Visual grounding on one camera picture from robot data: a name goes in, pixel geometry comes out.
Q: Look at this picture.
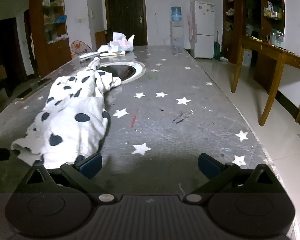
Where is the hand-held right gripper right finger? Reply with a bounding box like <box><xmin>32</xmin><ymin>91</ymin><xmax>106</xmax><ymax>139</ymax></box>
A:
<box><xmin>182</xmin><ymin>153</ymin><xmax>289</xmax><ymax>204</ymax></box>

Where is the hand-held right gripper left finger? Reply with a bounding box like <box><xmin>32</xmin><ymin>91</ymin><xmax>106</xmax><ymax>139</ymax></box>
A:
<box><xmin>19</xmin><ymin>153</ymin><xmax>118</xmax><ymax>204</ymax></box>

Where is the white polka dot garment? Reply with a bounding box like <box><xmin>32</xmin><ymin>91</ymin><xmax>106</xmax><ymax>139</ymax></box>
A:
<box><xmin>10</xmin><ymin>57</ymin><xmax>122</xmax><ymax>169</ymax></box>

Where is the black phone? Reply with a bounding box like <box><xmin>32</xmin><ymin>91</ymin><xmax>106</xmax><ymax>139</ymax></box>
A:
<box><xmin>31</xmin><ymin>78</ymin><xmax>53</xmax><ymax>90</ymax></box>

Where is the white flat box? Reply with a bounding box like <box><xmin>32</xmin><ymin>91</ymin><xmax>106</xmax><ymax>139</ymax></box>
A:
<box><xmin>99</xmin><ymin>51</ymin><xmax>127</xmax><ymax>57</ymax></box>

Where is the green broom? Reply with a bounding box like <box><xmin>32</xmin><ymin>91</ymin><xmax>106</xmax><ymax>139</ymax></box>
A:
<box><xmin>213</xmin><ymin>31</ymin><xmax>229</xmax><ymax>62</ymax></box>

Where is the wooden shelf cabinet with bags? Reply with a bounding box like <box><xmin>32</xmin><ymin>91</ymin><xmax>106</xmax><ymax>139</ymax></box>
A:
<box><xmin>29</xmin><ymin>0</ymin><xmax>72</xmax><ymax>78</ymax></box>

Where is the colourful round fan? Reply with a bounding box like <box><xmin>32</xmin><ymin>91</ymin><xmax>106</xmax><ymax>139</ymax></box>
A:
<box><xmin>69</xmin><ymin>40</ymin><xmax>93</xmax><ymax>57</ymax></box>

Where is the pile of white pink paper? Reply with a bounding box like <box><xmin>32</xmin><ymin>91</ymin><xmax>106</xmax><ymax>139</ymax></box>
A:
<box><xmin>107</xmin><ymin>32</ymin><xmax>135</xmax><ymax>53</ymax></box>

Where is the brown cardboard box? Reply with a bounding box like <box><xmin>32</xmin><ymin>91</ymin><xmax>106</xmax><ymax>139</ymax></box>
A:
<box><xmin>95</xmin><ymin>30</ymin><xmax>108</xmax><ymax>50</ymax></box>

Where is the wooden side table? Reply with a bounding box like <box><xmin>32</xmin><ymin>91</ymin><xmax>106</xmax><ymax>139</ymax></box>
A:
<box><xmin>231</xmin><ymin>35</ymin><xmax>300</xmax><ymax>127</ymax></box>

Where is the white water dispenser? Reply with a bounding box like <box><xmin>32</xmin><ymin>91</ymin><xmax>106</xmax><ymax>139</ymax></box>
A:
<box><xmin>170</xmin><ymin>21</ymin><xmax>184</xmax><ymax>48</ymax></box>

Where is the white refrigerator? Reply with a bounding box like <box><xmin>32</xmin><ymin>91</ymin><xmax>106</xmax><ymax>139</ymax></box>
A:
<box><xmin>191</xmin><ymin>0</ymin><xmax>215</xmax><ymax>59</ymax></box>

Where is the pink hanging towel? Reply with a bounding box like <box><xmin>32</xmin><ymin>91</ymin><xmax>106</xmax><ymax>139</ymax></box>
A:
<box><xmin>187</xmin><ymin>12</ymin><xmax>195</xmax><ymax>40</ymax></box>

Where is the glass jar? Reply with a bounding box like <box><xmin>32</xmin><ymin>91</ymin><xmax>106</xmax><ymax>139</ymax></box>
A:
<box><xmin>266</xmin><ymin>29</ymin><xmax>285</xmax><ymax>47</ymax></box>

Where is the tall wooden cabinet with boxes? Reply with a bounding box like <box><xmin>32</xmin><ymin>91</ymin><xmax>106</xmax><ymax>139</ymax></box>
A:
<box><xmin>222</xmin><ymin>0</ymin><xmax>285</xmax><ymax>80</ymax></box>

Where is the dark wooden door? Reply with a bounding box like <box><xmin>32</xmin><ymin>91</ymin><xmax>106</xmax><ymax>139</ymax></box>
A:
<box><xmin>104</xmin><ymin>0</ymin><xmax>148</xmax><ymax>47</ymax></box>

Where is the blue water bottle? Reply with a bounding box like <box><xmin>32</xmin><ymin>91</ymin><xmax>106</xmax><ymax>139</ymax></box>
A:
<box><xmin>171</xmin><ymin>6</ymin><xmax>182</xmax><ymax>22</ymax></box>

